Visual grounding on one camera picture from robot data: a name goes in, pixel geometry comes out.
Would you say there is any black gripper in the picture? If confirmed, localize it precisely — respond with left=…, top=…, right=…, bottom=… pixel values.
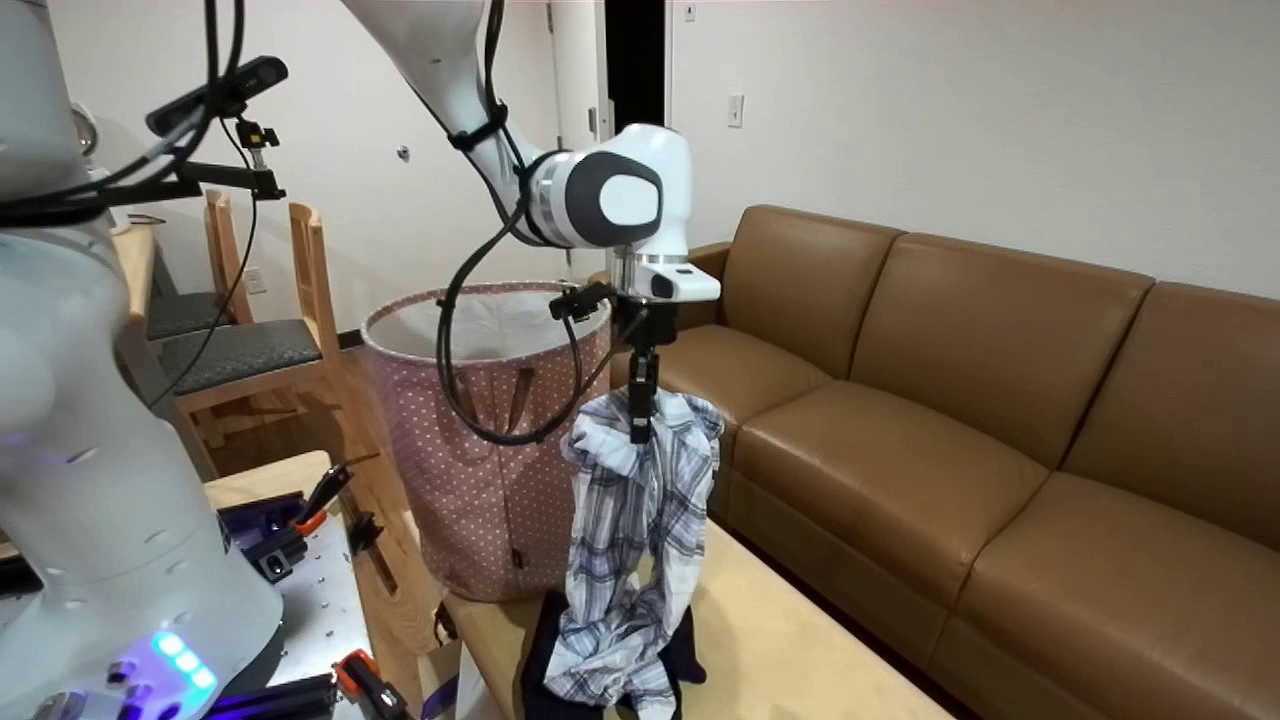
left=613, top=292, right=678, bottom=448

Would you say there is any checkered shirt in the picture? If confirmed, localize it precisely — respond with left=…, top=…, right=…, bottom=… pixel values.
left=539, top=389, right=732, bottom=711

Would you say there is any pink polka-dot laundry bag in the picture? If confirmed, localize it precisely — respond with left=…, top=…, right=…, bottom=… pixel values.
left=357, top=281, right=633, bottom=607

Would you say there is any dark navy garment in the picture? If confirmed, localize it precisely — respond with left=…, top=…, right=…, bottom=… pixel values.
left=517, top=585, right=713, bottom=720

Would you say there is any black clamp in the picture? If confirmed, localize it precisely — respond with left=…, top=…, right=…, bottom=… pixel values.
left=339, top=511, right=404, bottom=595

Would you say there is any brown leather sofa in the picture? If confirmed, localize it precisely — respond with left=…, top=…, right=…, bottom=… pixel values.
left=657, top=198, right=1280, bottom=720

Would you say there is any dark electronic box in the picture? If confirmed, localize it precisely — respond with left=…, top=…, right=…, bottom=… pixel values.
left=217, top=491, right=315, bottom=585

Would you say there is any wooden chair grey cushion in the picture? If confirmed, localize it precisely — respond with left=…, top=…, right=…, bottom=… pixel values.
left=114, top=212, right=203, bottom=344
left=155, top=197, right=359, bottom=456

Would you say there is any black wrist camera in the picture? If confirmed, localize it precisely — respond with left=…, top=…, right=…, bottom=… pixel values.
left=547, top=281, right=619, bottom=325

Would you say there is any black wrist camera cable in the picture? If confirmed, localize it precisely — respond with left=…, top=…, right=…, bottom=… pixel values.
left=431, top=0, right=633, bottom=452

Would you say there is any red handled tool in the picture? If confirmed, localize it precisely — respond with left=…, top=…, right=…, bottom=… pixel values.
left=333, top=646, right=413, bottom=720

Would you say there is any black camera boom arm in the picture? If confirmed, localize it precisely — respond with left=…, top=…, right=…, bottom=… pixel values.
left=77, top=117, right=291, bottom=212

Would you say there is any black stereo camera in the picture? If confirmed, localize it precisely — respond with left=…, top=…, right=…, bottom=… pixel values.
left=142, top=51, right=291, bottom=140

